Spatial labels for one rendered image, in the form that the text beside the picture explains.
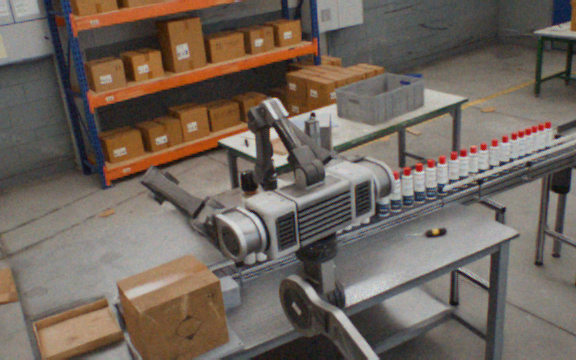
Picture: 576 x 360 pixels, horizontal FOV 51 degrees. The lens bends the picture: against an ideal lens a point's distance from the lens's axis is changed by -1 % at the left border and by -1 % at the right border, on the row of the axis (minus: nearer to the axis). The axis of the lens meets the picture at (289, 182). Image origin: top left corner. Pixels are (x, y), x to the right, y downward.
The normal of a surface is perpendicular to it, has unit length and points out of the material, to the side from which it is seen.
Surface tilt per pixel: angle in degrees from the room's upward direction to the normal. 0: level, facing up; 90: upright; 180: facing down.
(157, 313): 90
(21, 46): 90
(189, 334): 90
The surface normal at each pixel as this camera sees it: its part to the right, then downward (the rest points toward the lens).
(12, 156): 0.59, 0.27
